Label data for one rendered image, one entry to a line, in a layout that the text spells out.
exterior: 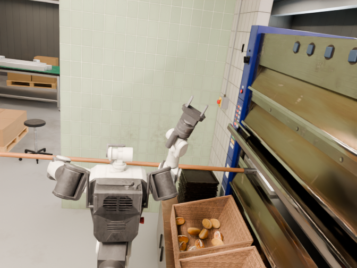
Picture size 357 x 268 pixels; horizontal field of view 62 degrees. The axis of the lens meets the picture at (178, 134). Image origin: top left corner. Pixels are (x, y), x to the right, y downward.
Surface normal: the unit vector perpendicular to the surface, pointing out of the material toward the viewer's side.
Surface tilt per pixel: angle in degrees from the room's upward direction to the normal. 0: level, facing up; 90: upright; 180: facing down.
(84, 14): 90
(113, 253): 45
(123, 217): 105
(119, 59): 90
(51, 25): 90
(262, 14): 90
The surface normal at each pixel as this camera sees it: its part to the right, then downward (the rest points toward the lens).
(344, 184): -0.89, -0.40
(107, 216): 0.14, 0.58
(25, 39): 0.03, 0.33
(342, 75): -0.99, -0.08
